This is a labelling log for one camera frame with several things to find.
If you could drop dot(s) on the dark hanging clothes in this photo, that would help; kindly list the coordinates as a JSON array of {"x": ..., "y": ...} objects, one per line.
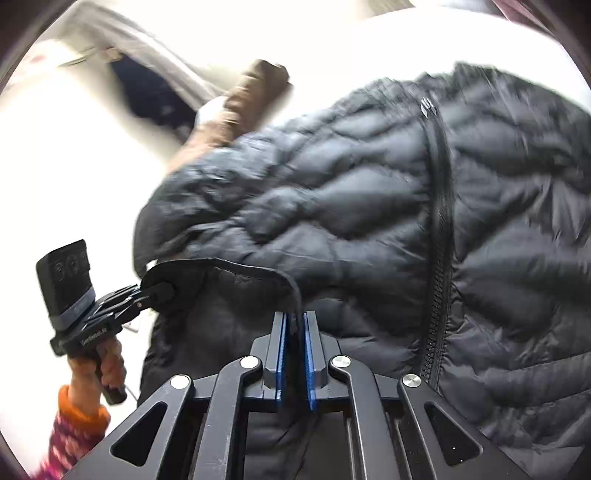
[{"x": 147, "y": 92}]

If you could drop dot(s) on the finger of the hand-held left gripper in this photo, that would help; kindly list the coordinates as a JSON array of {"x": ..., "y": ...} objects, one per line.
[{"x": 154, "y": 293}]

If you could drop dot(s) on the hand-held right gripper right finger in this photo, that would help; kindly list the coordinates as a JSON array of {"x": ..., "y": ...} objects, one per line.
[{"x": 310, "y": 357}]

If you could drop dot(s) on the pink pillow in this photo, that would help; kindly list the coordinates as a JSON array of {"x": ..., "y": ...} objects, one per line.
[{"x": 517, "y": 11}]

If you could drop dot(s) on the grey patterned curtain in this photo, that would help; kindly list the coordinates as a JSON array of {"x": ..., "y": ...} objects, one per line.
[{"x": 152, "y": 46}]

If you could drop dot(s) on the person's left hand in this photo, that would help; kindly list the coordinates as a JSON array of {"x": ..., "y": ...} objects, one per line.
[{"x": 111, "y": 364}]

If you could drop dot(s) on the brown garment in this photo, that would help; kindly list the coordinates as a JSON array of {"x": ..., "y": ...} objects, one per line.
[{"x": 244, "y": 99}]

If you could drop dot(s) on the person's left forearm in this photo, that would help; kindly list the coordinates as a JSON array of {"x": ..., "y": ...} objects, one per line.
[{"x": 69, "y": 438}]

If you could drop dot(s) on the black puffer jacket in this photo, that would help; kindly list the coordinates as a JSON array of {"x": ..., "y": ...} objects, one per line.
[{"x": 369, "y": 184}]

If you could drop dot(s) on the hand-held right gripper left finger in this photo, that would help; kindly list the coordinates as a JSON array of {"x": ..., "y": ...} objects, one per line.
[{"x": 281, "y": 355}]

